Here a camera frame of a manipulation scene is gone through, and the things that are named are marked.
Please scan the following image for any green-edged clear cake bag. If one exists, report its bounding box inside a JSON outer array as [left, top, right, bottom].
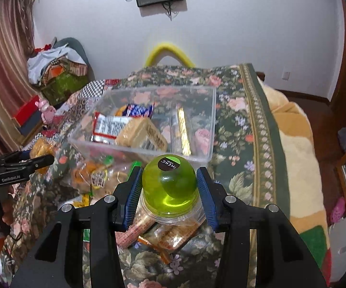
[[71, 156, 142, 200]]

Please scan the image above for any rice cracker block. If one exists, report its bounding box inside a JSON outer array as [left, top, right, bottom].
[[115, 118, 168, 151]]

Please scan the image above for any blue biscuit bag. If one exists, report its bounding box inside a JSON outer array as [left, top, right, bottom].
[[115, 103, 155, 118]]

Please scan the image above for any green jelly cup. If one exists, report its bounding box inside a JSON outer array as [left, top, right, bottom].
[[140, 153, 205, 226]]

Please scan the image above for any orange cake clear packet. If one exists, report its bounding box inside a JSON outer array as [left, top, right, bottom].
[[29, 137, 55, 159]]

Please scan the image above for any red box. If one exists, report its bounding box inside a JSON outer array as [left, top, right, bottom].
[[12, 95, 42, 137]]

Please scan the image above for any pink plush toy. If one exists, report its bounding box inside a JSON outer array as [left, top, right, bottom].
[[35, 98, 56, 125]]

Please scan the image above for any beige fleece blanket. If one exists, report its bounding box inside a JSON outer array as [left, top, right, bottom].
[[259, 81, 332, 284]]

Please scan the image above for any patchwork quilt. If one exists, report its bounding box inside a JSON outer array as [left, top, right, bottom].
[[23, 79, 120, 150]]

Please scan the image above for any pink slipper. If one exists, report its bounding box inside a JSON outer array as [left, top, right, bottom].
[[330, 197, 346, 224]]

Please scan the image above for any red white snack bag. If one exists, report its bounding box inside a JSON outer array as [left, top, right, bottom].
[[91, 112, 132, 144]]

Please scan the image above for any pink sausage stick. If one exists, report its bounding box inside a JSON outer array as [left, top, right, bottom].
[[115, 212, 155, 248]]

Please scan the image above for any pile of clothes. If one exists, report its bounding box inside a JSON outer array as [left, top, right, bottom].
[[27, 37, 95, 106]]

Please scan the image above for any green floral bedspread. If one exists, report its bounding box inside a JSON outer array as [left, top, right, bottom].
[[0, 64, 290, 287]]

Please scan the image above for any brown biscuit clear packet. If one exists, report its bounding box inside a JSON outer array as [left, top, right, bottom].
[[144, 218, 205, 252]]

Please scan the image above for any clear plastic storage box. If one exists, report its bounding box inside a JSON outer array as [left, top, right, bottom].
[[69, 86, 217, 167]]

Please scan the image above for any striped pink curtain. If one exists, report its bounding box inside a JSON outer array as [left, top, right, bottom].
[[0, 0, 36, 155]]

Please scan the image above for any gold wrapped snack bar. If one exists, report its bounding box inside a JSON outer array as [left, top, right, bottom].
[[172, 107, 192, 157]]

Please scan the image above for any yellow curved foam tube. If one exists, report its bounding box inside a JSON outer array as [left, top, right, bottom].
[[144, 42, 196, 68]]

